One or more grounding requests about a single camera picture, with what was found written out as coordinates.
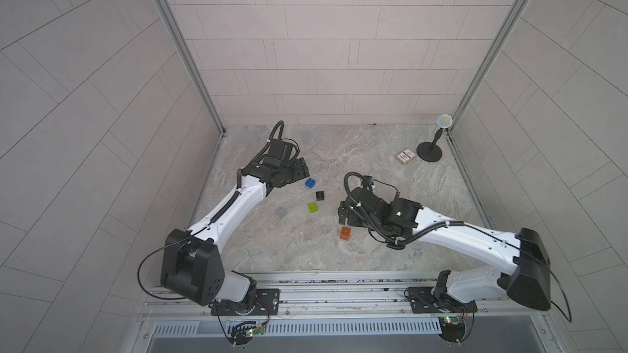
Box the dark blue lego brick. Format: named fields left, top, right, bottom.
left=305, top=178, right=316, bottom=189

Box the left circuit board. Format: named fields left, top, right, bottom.
left=231, top=321, right=266, bottom=346

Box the circuit board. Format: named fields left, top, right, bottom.
left=231, top=321, right=266, bottom=346
left=438, top=316, right=474, bottom=344

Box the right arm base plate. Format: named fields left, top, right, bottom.
left=404, top=287, right=478, bottom=315

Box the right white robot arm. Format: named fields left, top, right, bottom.
left=338, top=176, right=559, bottom=312

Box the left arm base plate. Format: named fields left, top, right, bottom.
left=211, top=287, right=281, bottom=316

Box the aluminium rail frame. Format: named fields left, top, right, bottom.
left=138, top=271, right=543, bottom=321

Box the red orange lego brick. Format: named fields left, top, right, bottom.
left=340, top=227, right=351, bottom=241

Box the black stand with round disc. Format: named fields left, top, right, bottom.
left=416, top=114, right=453, bottom=163

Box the grey lego brick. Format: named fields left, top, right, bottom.
left=276, top=207, right=287, bottom=218

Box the right circuit board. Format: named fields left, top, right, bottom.
left=438, top=316, right=474, bottom=344

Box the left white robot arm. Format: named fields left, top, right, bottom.
left=142, top=137, right=309, bottom=314

